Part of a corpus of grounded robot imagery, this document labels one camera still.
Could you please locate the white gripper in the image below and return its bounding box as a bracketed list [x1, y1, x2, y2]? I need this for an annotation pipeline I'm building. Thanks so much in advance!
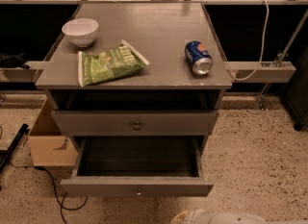
[170, 209, 209, 224]

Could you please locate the grey drawer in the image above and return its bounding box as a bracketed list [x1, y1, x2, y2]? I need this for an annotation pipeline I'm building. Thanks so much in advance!
[52, 111, 218, 137]
[61, 137, 213, 197]

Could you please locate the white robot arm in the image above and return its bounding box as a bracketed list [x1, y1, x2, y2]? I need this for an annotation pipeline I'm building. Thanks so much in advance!
[170, 209, 308, 224]

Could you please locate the grey top drawer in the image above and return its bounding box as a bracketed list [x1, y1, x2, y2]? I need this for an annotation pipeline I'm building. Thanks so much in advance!
[52, 111, 218, 137]

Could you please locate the grey drawer cabinet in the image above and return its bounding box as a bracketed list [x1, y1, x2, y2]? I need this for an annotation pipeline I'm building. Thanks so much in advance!
[34, 2, 233, 145]

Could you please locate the cardboard box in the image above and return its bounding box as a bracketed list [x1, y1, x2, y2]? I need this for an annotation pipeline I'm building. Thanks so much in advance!
[28, 101, 77, 167]

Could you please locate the blue soda can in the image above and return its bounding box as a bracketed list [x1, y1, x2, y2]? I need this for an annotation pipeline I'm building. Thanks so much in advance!
[185, 40, 214, 76]

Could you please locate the green chip bag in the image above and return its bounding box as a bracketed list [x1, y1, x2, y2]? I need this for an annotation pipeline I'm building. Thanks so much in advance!
[78, 40, 149, 87]

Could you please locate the black bar on floor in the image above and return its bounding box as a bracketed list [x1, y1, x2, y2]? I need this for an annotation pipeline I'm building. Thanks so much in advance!
[0, 124, 29, 173]

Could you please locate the white ceramic bowl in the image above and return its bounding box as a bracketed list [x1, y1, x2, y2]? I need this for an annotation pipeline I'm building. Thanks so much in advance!
[62, 18, 98, 48]

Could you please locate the black object on rail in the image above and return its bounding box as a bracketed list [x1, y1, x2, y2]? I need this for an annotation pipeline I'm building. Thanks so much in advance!
[0, 54, 30, 69]

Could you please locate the white cable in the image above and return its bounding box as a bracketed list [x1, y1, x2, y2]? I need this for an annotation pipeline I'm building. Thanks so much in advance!
[229, 0, 270, 82]

